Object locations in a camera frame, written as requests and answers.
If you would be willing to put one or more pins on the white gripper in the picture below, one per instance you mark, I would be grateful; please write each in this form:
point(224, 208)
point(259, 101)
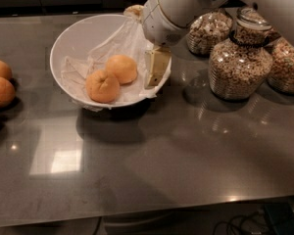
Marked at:
point(156, 19)

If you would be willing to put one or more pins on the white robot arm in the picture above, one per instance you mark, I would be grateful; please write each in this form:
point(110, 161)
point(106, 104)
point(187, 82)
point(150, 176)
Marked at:
point(279, 13)

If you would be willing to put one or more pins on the white bowl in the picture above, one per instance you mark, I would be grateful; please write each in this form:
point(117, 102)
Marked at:
point(78, 39)

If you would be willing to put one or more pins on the white paper towel liner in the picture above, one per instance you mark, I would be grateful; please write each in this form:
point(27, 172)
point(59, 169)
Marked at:
point(121, 46)

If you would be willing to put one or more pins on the left rear cereal jar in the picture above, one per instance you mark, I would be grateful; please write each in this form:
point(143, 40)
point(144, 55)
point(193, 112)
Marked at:
point(209, 30)

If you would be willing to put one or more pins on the large front cereal jar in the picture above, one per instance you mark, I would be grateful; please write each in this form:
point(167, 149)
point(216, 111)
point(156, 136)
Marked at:
point(240, 64)

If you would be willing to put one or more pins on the dark box under table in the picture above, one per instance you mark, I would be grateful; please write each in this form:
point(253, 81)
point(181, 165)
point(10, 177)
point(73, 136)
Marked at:
point(279, 218)

